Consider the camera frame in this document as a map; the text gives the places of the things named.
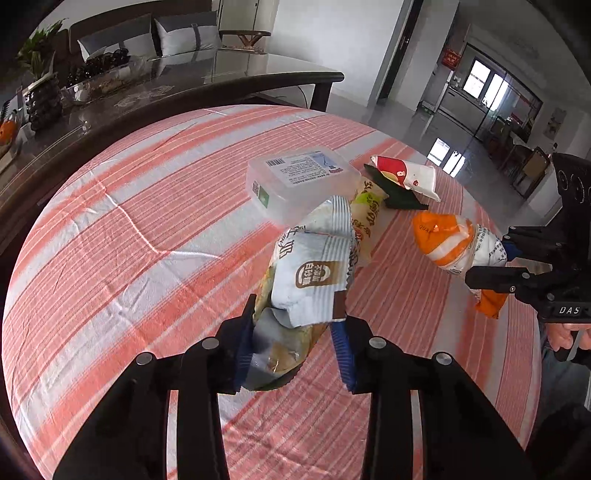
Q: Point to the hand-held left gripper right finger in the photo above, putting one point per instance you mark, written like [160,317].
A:
[344,355]

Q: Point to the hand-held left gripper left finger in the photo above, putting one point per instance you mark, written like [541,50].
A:
[244,350]

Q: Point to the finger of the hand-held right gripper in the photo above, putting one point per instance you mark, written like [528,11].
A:
[512,249]
[503,279]

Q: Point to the orange white snack wrapper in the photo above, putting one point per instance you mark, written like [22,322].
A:
[443,240]

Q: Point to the silver brown snack wrapper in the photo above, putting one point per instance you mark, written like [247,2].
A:
[309,277]

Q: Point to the yellow green snack wrapper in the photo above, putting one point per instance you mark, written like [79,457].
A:
[367,217]

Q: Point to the person's right hand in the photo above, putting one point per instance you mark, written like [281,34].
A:
[556,339]

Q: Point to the wooden chair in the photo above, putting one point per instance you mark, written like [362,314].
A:
[533,170]

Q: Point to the red white snack wrapper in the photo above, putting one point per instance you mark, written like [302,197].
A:
[420,177]

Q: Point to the dark green wrapper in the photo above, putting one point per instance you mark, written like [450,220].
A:
[399,196]

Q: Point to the kitchen counter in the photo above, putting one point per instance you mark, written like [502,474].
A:
[459,105]

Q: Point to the person's dark clothing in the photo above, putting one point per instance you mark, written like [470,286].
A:
[563,438]

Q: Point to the green white box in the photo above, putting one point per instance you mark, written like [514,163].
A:
[427,107]

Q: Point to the bright window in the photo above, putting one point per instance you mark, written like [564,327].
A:
[482,78]

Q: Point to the clear plastic box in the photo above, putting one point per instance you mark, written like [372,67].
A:
[295,184]

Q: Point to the dark brown door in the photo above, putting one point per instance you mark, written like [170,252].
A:
[397,50]

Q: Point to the dark glass side table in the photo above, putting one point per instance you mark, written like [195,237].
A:
[184,83]

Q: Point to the tray with dark tea set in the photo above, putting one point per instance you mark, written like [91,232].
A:
[104,76]

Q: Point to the black textured vase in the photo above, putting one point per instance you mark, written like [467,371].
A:
[42,104]

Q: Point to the orange fruit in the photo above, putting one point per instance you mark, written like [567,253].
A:
[7,131]

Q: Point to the grey white pillow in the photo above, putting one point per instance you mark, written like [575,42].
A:
[187,32]
[117,39]

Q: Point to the dark wooden sofa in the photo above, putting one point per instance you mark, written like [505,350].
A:
[106,21]

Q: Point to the green potted plant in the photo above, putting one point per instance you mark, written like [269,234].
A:
[41,46]

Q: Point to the wall picture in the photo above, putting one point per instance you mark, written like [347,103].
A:
[557,123]

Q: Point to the red wall poster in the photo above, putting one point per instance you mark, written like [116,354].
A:
[451,58]

